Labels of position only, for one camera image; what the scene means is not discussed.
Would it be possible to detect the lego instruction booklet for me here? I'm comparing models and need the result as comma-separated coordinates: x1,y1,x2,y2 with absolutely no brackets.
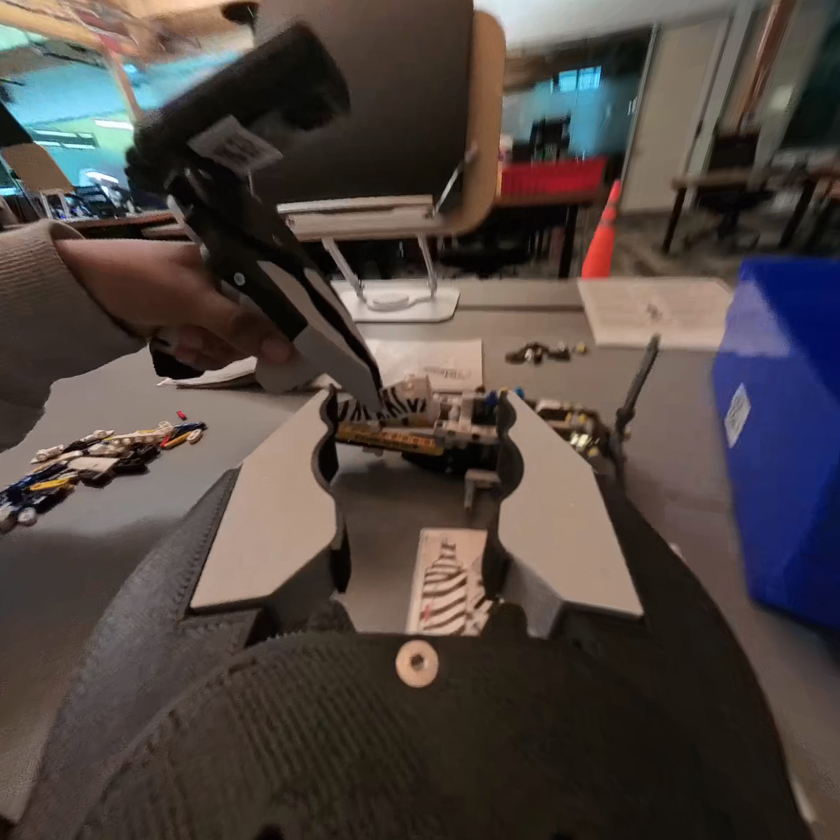
157,338,483,395

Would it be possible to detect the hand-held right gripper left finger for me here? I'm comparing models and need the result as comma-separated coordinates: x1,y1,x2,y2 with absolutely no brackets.
189,387,349,614

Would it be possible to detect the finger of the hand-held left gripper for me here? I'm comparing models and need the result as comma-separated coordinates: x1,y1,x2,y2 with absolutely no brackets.
259,261,389,421

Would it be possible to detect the person's left forearm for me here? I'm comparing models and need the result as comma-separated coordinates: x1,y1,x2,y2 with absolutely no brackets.
0,220,142,454

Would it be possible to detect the lego plane model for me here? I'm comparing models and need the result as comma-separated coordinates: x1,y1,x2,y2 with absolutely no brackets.
335,335,660,511

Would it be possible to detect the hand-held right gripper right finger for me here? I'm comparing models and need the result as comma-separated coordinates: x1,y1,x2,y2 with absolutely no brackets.
482,390,644,639

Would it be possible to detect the orange traffic cone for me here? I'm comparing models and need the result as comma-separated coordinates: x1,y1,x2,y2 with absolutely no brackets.
581,180,623,280

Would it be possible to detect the large pile of lego pieces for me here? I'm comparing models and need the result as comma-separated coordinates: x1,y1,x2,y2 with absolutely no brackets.
0,410,207,532

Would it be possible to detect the white printed paper sheet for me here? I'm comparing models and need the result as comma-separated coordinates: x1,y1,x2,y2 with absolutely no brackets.
577,277,735,349

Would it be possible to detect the person's left hand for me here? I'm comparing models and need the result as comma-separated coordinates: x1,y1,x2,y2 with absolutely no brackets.
56,239,296,371

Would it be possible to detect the zebra sticker sheet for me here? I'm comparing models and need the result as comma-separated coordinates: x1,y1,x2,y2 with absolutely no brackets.
407,528,493,636

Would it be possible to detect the blue plastic bin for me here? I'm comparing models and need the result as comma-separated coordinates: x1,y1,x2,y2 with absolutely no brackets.
714,257,840,631

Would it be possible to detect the small cluster of lego pieces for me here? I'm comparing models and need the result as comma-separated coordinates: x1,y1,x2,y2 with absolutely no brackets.
505,340,589,364

